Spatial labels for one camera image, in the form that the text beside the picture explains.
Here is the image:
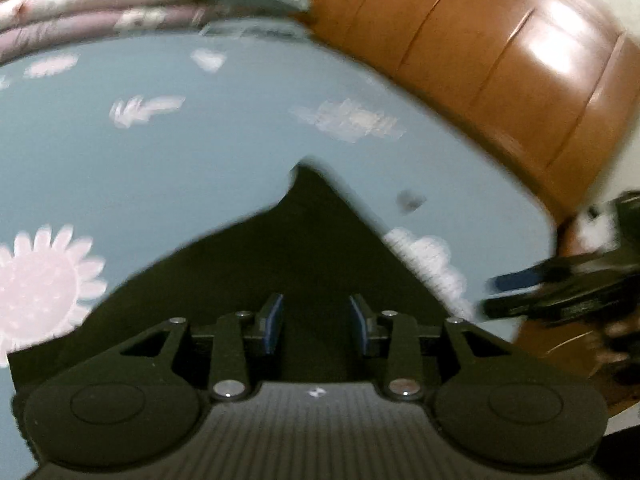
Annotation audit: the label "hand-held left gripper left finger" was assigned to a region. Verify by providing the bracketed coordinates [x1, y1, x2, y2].
[117, 292, 287, 402]

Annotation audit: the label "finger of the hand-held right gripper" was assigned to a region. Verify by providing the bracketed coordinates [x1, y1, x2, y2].
[487, 259, 576, 293]
[482, 290, 556, 320]

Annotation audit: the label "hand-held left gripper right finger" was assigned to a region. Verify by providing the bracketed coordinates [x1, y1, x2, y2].
[348, 294, 521, 403]

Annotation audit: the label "black pants with white drawstring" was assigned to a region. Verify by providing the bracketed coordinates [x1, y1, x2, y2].
[7, 160, 521, 396]

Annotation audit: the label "bed with blue floral sheet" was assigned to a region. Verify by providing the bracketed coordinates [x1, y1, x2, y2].
[0, 25, 558, 480]

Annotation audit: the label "wooden headboard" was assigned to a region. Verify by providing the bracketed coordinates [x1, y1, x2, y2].
[270, 0, 640, 411]

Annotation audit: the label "flat blue floral pillow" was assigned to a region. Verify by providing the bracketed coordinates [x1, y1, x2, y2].
[202, 17, 313, 41]

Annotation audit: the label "purple floral folded quilt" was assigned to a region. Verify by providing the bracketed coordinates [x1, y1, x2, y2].
[0, 2, 221, 63]

